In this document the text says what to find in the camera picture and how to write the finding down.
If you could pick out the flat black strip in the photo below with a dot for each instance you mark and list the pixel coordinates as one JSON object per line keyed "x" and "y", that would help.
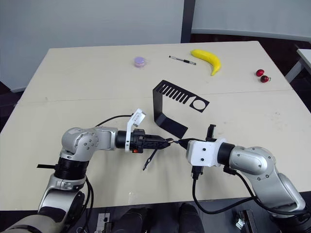
{"x": 46, "y": 166}

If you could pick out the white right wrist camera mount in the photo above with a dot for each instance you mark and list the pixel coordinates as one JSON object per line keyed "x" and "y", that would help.
{"x": 204, "y": 151}

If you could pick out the dark rounded shape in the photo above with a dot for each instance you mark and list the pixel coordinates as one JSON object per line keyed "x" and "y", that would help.
{"x": 136, "y": 221}
{"x": 190, "y": 218}

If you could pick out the black bent metal watch stand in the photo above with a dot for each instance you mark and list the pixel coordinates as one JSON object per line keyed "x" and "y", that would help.
{"x": 158, "y": 109}

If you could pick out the white side table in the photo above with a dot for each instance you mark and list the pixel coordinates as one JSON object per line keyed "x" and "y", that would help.
{"x": 305, "y": 54}

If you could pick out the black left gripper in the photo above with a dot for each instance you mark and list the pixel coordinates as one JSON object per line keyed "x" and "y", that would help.
{"x": 138, "y": 142}

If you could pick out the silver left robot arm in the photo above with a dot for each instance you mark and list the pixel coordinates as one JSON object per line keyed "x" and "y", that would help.
{"x": 82, "y": 143}

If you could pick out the red cherry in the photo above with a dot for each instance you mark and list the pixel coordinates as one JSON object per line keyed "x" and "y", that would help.
{"x": 260, "y": 72}
{"x": 264, "y": 79}

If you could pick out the white partition panel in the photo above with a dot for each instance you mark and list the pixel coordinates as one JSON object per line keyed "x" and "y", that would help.
{"x": 243, "y": 17}
{"x": 73, "y": 24}

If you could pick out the purple macaron in clear wrap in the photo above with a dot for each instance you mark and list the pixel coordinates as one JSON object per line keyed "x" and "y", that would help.
{"x": 139, "y": 61}

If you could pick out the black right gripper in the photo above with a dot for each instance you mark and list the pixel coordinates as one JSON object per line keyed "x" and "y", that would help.
{"x": 211, "y": 133}

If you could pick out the clear pen with black grip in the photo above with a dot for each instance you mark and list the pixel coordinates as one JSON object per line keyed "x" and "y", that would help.
{"x": 182, "y": 60}

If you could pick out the dark grey post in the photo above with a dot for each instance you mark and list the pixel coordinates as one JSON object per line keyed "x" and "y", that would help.
{"x": 188, "y": 19}

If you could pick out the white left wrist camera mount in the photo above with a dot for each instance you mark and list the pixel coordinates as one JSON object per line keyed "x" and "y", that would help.
{"x": 136, "y": 119}

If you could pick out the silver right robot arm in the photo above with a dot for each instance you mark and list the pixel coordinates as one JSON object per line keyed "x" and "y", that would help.
{"x": 252, "y": 160}

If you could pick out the silver metal clip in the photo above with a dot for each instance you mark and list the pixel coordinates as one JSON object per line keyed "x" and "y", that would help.
{"x": 240, "y": 222}

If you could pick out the yellow banana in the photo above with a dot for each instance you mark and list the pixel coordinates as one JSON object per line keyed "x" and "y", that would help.
{"x": 209, "y": 58}

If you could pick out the white power strip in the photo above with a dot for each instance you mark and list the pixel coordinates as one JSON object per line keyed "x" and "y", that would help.
{"x": 104, "y": 222}

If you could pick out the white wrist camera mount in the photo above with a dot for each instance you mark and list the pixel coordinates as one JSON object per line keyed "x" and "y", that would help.
{"x": 204, "y": 151}
{"x": 136, "y": 119}

